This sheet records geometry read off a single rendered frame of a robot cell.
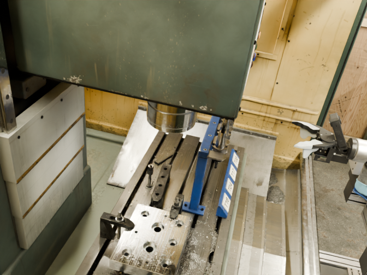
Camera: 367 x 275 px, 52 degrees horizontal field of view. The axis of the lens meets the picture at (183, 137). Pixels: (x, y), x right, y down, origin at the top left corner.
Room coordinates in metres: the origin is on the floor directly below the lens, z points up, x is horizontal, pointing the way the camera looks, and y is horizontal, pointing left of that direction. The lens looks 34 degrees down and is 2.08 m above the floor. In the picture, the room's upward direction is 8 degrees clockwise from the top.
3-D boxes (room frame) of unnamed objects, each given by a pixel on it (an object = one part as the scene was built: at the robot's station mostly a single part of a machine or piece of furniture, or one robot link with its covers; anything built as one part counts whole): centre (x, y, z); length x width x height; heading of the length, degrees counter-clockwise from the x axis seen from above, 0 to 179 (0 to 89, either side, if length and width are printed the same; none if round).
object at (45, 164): (1.10, 0.49, 1.16); 0.48 x 0.05 x 0.51; 170
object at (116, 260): (0.94, 0.06, 0.97); 0.29 x 0.23 x 0.05; 170
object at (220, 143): (1.25, -0.15, 1.26); 0.04 x 0.04 x 0.07
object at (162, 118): (1.03, 0.05, 1.51); 0.16 x 0.16 x 0.12
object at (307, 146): (1.00, -0.39, 1.43); 0.09 x 0.03 x 0.06; 119
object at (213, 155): (1.20, -0.14, 1.21); 0.07 x 0.05 x 0.01; 80
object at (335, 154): (1.05, -0.49, 1.42); 0.12 x 0.08 x 0.09; 83
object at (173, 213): (1.11, -0.01, 0.97); 0.13 x 0.03 x 0.15; 170
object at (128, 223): (0.99, 0.20, 0.97); 0.13 x 0.03 x 0.15; 80
